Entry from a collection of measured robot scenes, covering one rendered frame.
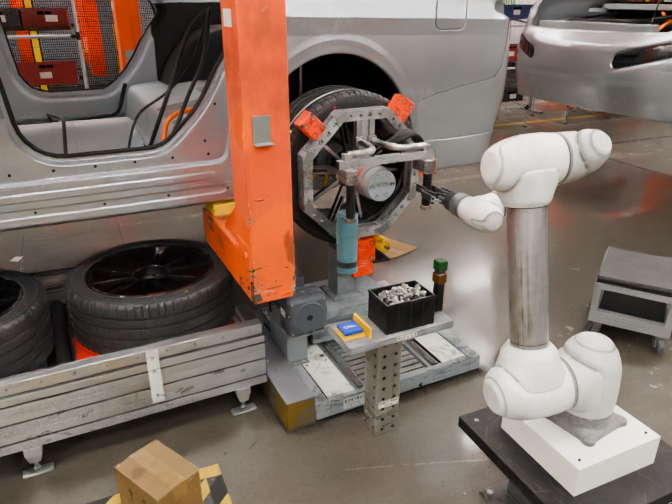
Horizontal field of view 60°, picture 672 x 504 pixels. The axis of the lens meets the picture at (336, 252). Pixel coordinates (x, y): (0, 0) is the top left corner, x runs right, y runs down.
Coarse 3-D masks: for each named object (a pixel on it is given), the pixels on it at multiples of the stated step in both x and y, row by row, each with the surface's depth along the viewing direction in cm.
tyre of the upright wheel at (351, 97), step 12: (300, 96) 247; (312, 96) 240; (324, 96) 235; (336, 96) 232; (348, 96) 233; (360, 96) 236; (372, 96) 238; (300, 108) 237; (312, 108) 231; (324, 108) 230; (336, 108) 233; (348, 108) 235; (324, 120) 232; (408, 120) 251; (300, 132) 230; (300, 144) 231; (300, 216) 243; (312, 228) 248; (324, 240) 254
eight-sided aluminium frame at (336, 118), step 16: (336, 112) 227; (352, 112) 227; (368, 112) 230; (384, 112) 233; (336, 128) 227; (400, 128) 240; (320, 144) 226; (304, 160) 225; (304, 176) 228; (416, 176) 252; (304, 192) 231; (400, 192) 257; (416, 192) 255; (304, 208) 233; (400, 208) 254; (320, 224) 239; (368, 224) 255; (384, 224) 253
